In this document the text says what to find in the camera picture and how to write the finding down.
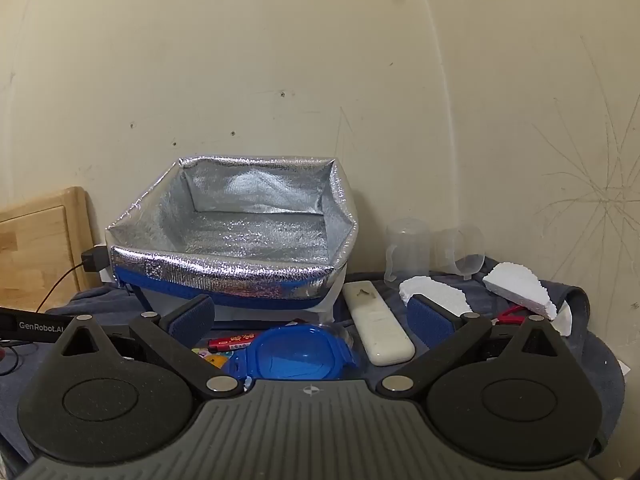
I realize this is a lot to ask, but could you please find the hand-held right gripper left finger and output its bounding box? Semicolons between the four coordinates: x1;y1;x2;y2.
50;294;240;397

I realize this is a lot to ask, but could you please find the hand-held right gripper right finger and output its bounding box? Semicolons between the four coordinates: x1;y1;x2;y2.
376;294;576;401

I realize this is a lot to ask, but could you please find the silver insulated foil bag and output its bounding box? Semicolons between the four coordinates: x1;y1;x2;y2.
105;156;360;328

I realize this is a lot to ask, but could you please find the blue plastic container lid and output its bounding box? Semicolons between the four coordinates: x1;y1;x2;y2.
220;324;362;387

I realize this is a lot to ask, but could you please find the flat white foam piece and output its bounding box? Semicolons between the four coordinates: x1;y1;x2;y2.
399;276;472;317

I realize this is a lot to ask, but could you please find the white remote control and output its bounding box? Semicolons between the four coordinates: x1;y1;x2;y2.
342;281;416;367

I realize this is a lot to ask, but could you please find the clear plastic measuring cup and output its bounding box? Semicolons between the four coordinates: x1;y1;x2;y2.
384;217;432;282
434;225;487;281

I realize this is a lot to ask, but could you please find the wooden headboard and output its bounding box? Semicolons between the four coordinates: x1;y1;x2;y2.
0;186;103;312

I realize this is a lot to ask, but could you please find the black power adapter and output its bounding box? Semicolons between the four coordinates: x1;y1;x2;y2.
81;246;109;274

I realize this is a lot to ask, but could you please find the thick white foam piece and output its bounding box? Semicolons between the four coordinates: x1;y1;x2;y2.
482;261;559;322

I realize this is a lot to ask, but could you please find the small white foam scrap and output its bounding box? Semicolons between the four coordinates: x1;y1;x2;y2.
554;300;574;337

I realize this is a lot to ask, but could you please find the grey-blue blanket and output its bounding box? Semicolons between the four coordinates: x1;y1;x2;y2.
0;257;627;466

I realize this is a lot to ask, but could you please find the black adapter cable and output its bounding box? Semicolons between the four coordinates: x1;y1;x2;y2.
37;265;87;314

